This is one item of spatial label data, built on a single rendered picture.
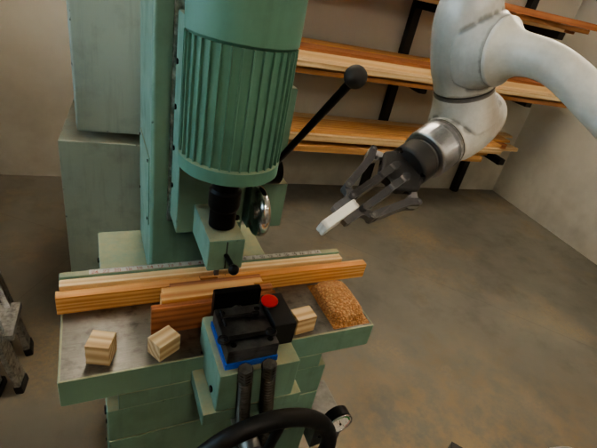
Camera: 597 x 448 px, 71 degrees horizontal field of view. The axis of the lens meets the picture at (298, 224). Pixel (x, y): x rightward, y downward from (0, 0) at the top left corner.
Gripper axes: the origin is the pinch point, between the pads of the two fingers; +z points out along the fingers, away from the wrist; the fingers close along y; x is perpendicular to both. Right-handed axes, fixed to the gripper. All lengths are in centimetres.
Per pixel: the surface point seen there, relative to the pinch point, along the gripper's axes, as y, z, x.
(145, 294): 13.3, 27.7, -29.8
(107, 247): 36, 27, -59
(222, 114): 22.0, 6.2, 3.7
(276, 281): 0.4, 3.3, -34.5
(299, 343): -12.9, 9.3, -28.2
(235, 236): 10.7, 9.1, -19.0
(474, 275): -64, -157, -186
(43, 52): 203, -9, -168
